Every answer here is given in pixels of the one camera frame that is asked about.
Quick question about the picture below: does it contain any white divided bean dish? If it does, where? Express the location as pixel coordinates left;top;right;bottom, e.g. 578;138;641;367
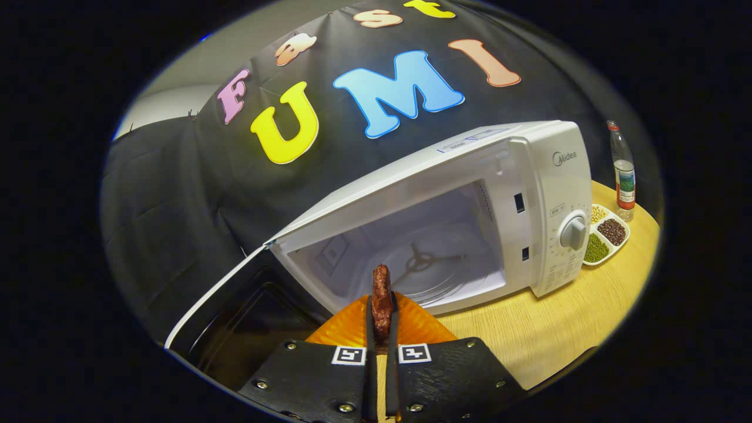
582;203;631;267

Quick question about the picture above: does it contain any white toaster oven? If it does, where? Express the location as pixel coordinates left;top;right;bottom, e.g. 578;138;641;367
164;120;593;388

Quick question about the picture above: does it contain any brown meat piece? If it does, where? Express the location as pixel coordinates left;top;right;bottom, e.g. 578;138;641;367
371;264;394;344

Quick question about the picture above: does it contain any clear bottle red cap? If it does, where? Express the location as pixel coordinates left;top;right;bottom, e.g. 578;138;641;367
607;120;637;222

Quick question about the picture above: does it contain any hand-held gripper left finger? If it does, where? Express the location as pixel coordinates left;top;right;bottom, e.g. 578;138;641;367
238;294;377;423

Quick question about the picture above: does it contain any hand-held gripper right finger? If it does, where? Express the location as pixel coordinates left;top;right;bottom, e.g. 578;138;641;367
386;292;526;423

